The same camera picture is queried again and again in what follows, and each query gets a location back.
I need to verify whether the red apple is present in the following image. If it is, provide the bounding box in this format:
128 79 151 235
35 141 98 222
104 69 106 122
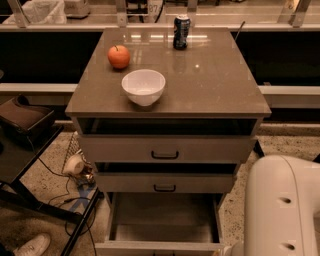
107 45 130 69

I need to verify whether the grey drawer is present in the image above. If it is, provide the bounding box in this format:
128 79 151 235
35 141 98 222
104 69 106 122
77 118 258 164
95 193 223 256
95 163 237 193

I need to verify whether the grey drawer cabinet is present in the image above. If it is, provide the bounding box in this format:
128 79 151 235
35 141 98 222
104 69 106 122
65 27 272 214

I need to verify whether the black side table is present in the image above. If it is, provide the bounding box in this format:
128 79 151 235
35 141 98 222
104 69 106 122
0 124 102 256

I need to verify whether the white plastic bag bin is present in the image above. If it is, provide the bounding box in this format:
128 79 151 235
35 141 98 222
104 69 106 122
1 0 67 27

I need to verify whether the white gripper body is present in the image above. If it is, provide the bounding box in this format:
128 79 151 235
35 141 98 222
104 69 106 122
222 241 244 256

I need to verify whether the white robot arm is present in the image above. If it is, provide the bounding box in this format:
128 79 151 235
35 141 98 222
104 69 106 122
223 155 320 256

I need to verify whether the black floor cable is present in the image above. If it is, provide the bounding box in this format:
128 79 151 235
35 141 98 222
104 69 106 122
27 136 98 256

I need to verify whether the grey top drawer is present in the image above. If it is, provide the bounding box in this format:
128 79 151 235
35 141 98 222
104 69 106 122
77 118 258 164

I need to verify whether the white shoe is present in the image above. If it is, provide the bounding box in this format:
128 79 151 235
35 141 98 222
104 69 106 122
13 233 51 256

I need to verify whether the dark soda can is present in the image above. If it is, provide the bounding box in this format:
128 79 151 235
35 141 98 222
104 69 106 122
173 14 191 50

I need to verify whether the white round device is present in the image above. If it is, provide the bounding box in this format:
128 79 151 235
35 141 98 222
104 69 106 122
63 154 85 175

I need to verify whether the black stand leg with caster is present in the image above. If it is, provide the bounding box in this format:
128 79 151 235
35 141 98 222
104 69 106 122
253 141 265 158

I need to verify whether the dark brown bag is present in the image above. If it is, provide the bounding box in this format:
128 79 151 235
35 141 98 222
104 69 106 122
0 95 55 141

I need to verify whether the white bowl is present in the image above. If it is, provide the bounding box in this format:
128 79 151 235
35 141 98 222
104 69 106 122
121 69 166 106

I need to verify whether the wire mesh basket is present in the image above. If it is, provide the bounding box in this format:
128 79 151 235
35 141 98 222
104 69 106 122
62 132 87 174

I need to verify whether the grey middle drawer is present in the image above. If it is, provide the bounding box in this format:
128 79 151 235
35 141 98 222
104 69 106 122
95 163 237 193

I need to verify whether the grey bottom drawer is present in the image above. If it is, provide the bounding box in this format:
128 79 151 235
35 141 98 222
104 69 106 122
95 193 223 256

